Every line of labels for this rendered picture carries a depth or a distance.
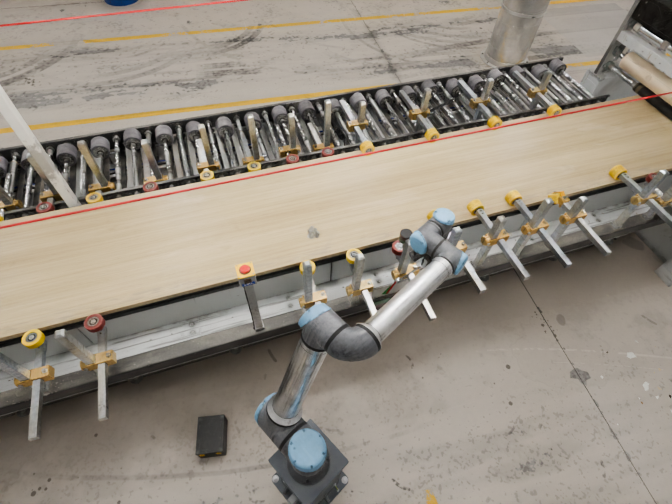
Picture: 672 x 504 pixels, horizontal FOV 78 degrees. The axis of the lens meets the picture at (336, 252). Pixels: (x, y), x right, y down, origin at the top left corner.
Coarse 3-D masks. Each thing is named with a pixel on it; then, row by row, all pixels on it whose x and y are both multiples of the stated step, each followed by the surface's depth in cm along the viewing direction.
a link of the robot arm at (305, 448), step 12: (300, 432) 163; (312, 432) 164; (288, 444) 163; (300, 444) 161; (312, 444) 161; (324, 444) 162; (288, 456) 163; (300, 456) 159; (312, 456) 159; (324, 456) 161; (300, 468) 158; (312, 468) 158
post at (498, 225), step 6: (498, 216) 203; (504, 216) 203; (498, 222) 204; (504, 222) 203; (492, 228) 210; (498, 228) 206; (492, 234) 211; (498, 234) 211; (486, 246) 219; (480, 252) 225; (486, 252) 223; (480, 258) 227; (480, 264) 233
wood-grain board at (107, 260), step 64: (512, 128) 280; (576, 128) 283; (640, 128) 285; (192, 192) 234; (256, 192) 236; (320, 192) 238; (384, 192) 240; (448, 192) 242; (576, 192) 246; (0, 256) 204; (64, 256) 205; (128, 256) 206; (192, 256) 208; (256, 256) 209; (320, 256) 211; (0, 320) 184; (64, 320) 185
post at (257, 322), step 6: (246, 288) 174; (252, 288) 176; (246, 294) 181; (252, 294) 179; (252, 300) 183; (252, 306) 187; (252, 312) 192; (258, 312) 193; (252, 318) 199; (258, 318) 198; (258, 324) 203; (258, 330) 206
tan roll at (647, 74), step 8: (624, 56) 308; (632, 56) 304; (624, 64) 308; (632, 64) 303; (640, 64) 299; (648, 64) 297; (632, 72) 304; (640, 72) 299; (648, 72) 294; (656, 72) 291; (640, 80) 301; (648, 80) 294; (656, 80) 290; (664, 80) 287; (648, 88) 298; (656, 88) 291; (664, 88) 286; (664, 96) 287
